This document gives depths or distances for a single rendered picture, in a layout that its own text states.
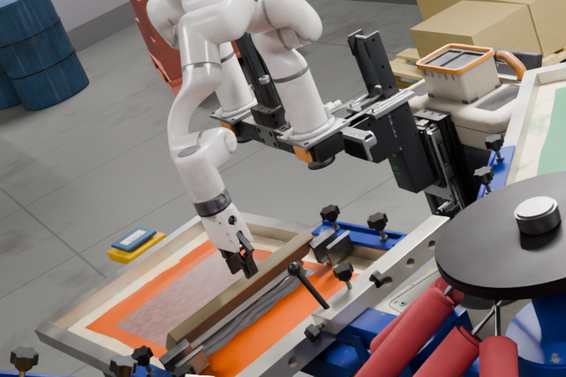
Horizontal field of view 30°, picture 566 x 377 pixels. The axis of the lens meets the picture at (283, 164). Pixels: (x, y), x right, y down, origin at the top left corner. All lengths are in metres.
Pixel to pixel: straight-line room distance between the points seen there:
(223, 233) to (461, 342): 0.84
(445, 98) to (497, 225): 1.68
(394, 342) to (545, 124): 1.25
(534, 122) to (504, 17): 2.59
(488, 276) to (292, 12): 1.18
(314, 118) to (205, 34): 0.51
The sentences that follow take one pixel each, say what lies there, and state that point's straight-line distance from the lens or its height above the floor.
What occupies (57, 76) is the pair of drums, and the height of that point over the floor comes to 0.21.
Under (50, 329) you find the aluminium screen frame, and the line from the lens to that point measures 2.65.
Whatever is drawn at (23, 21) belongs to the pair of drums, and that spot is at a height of 0.74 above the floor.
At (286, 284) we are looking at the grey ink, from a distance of 2.40.
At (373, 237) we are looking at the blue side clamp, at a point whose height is 1.00.
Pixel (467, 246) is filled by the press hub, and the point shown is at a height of 1.32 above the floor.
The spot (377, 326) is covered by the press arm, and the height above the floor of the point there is 1.04.
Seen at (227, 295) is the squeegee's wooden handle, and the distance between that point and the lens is 2.27.
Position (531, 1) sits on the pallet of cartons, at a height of 0.44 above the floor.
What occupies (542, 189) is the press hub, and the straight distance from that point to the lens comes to 1.61.
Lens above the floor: 2.05
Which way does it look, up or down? 21 degrees down
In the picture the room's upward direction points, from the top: 22 degrees counter-clockwise
